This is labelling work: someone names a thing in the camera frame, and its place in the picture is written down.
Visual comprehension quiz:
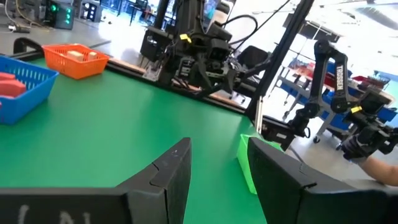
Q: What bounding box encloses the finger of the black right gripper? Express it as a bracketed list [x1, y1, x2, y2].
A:
[196, 57, 216, 91]
[226, 68, 238, 95]

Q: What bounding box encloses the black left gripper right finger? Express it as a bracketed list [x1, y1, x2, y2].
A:
[247, 136, 352, 224]

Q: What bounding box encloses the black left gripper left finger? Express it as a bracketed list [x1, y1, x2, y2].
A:
[116, 137, 193, 224]

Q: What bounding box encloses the red arch block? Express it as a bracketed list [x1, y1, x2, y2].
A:
[0, 78, 27, 100]

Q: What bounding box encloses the person's forearm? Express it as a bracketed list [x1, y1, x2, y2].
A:
[351, 154, 398, 188]

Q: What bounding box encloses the green plastic basket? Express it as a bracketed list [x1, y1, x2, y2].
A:
[236, 133, 282, 195]

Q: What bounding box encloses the orange plastic basket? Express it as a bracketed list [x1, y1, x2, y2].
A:
[42, 43, 111, 80]

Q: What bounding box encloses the black device with white dials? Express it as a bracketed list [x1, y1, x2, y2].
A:
[81, 1, 104, 23]

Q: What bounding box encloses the long natural wood block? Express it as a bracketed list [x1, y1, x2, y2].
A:
[66, 50, 85, 62]

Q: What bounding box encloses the black device with green lights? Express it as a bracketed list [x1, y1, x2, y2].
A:
[42, 0, 76, 30]

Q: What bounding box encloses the blue plastic basket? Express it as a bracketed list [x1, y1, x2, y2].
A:
[0, 55, 60, 126]

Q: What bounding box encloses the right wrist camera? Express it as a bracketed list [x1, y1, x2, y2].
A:
[206, 22, 233, 62]

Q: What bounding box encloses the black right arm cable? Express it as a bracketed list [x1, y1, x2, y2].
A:
[217, 13, 259, 48]

